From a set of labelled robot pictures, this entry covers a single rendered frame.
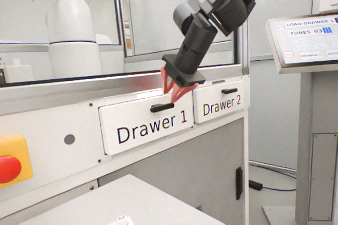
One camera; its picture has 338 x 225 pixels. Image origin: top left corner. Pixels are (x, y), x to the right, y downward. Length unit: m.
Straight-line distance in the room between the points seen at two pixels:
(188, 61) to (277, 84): 1.65
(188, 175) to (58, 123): 0.46
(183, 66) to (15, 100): 0.32
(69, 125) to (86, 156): 0.08
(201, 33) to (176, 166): 0.42
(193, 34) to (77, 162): 0.36
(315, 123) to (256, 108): 0.94
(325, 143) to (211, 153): 0.69
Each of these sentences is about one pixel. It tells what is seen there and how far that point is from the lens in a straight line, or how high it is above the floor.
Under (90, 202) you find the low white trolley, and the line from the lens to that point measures 0.48.
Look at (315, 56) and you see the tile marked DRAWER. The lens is 1.17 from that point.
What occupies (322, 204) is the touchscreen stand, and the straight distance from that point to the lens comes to 1.52.
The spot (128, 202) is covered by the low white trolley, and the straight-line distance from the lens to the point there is 0.45.
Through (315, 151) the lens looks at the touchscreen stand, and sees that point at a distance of 1.36.
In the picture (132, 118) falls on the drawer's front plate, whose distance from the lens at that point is 0.53.
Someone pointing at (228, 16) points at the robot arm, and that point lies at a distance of 0.47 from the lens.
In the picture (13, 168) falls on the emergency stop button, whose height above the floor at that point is 0.88.
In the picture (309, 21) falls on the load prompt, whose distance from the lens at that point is 1.32.
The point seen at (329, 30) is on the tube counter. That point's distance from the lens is 1.30.
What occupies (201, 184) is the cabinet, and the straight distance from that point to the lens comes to 0.84.
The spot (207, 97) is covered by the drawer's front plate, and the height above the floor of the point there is 0.90.
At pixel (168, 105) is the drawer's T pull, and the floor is 0.91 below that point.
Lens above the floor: 1.00
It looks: 12 degrees down
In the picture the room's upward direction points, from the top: 5 degrees counter-clockwise
